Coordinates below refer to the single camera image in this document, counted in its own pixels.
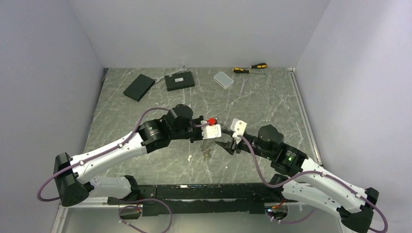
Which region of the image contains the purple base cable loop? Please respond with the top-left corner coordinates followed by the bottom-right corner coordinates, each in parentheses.
top-left (118, 198), bottom-right (173, 233)

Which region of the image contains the yellow black screwdriver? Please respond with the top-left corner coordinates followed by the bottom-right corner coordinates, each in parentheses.
top-left (250, 63), bottom-right (267, 69)
top-left (232, 67), bottom-right (265, 75)

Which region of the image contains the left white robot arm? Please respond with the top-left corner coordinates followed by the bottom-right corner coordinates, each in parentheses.
top-left (53, 104), bottom-right (222, 207)

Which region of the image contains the yellow black screwdriver upper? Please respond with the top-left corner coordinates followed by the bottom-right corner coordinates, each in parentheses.
top-left (250, 63), bottom-right (267, 69)

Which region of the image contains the large metal keyring with rings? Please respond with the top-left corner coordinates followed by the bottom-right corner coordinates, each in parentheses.
top-left (201, 139), bottom-right (215, 161)

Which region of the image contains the clear plastic box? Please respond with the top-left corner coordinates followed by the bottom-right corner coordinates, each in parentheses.
top-left (214, 71), bottom-right (234, 89)

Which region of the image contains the black flat pad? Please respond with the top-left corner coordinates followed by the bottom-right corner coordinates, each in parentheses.
top-left (123, 74), bottom-right (155, 102)

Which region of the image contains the yellow black screwdriver lower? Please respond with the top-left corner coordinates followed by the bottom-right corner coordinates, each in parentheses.
top-left (232, 67), bottom-right (265, 75)

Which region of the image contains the aluminium frame rail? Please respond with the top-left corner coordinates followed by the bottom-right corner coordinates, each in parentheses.
top-left (287, 67), bottom-right (344, 177)

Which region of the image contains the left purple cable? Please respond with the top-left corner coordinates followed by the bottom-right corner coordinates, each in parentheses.
top-left (37, 107), bottom-right (210, 202)

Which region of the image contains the black flat box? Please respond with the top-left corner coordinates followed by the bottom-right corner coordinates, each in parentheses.
top-left (164, 71), bottom-right (195, 91)

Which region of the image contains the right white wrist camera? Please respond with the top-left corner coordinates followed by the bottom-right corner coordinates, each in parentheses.
top-left (229, 118), bottom-right (247, 144)

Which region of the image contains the silver wrench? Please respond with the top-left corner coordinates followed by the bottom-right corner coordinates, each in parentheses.
top-left (154, 66), bottom-right (188, 83)
top-left (237, 77), bottom-right (248, 99)

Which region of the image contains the silver wrench right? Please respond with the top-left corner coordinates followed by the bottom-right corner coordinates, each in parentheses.
top-left (237, 77), bottom-right (248, 99)

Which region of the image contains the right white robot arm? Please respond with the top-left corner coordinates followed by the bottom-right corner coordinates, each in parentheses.
top-left (216, 125), bottom-right (382, 233)

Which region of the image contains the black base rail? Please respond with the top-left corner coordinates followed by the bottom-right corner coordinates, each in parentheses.
top-left (107, 182), bottom-right (299, 216)

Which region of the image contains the silver wrench back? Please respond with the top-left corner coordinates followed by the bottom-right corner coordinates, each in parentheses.
top-left (154, 66), bottom-right (188, 83)

